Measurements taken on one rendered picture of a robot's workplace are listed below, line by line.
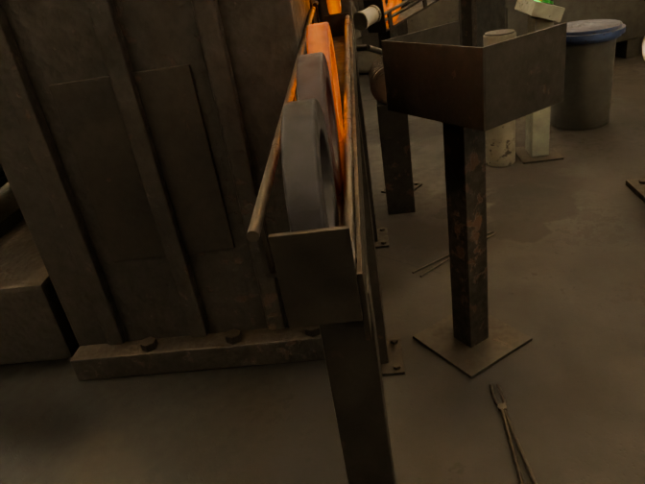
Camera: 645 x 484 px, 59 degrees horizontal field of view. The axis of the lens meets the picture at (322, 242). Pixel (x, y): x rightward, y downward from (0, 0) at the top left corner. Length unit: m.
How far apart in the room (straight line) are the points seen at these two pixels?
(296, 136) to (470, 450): 0.83
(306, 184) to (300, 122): 0.06
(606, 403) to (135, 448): 0.99
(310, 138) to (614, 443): 0.92
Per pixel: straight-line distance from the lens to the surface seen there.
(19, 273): 1.72
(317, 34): 0.89
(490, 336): 1.45
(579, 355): 1.43
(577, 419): 1.28
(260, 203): 0.56
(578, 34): 2.74
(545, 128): 2.49
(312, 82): 0.69
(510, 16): 3.70
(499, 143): 2.41
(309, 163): 0.51
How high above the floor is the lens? 0.90
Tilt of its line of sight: 27 degrees down
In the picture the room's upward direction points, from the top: 9 degrees counter-clockwise
